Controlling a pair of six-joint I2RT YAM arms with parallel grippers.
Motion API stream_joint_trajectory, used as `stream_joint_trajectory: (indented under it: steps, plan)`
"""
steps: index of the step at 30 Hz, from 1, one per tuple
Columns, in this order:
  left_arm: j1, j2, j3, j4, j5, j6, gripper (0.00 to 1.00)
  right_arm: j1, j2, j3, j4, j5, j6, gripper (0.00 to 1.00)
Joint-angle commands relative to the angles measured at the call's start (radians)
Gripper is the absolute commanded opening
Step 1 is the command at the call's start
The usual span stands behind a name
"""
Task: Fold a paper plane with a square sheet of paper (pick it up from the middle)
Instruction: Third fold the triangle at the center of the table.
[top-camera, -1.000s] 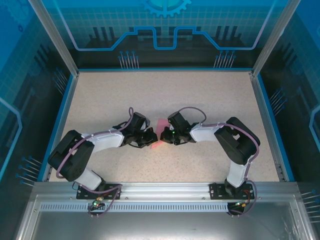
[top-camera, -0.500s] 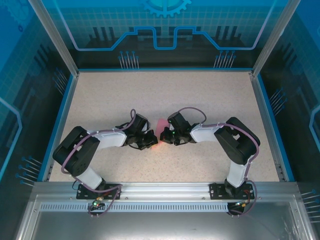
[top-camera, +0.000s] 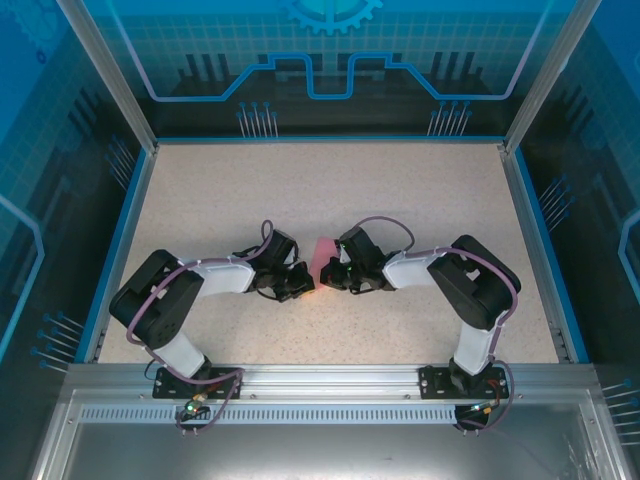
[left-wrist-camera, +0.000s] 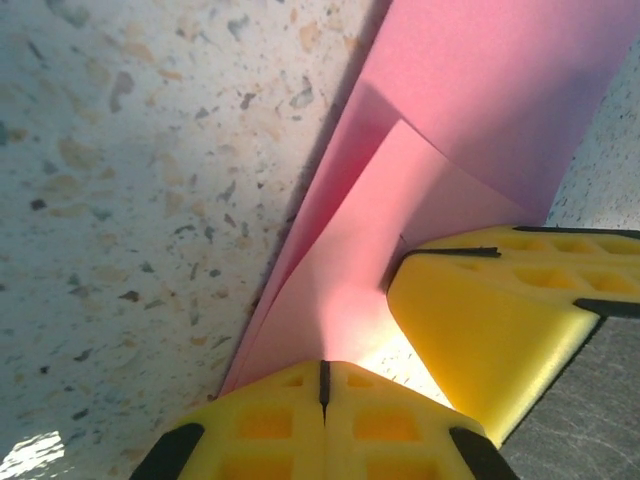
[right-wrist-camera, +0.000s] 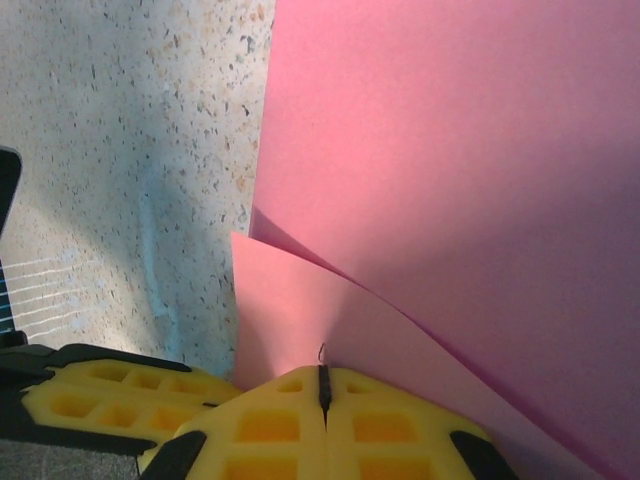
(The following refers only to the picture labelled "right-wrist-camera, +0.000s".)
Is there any pink square paper sheet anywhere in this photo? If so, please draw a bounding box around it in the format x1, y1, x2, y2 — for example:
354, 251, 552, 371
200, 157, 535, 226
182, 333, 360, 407
230, 0, 640, 480

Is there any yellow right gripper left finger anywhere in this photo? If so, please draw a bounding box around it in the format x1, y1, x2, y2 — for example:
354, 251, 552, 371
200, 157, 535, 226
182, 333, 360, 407
139, 365, 326, 480

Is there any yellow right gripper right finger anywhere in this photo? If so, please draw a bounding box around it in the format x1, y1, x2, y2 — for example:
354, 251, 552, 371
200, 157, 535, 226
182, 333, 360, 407
324, 365, 521, 480

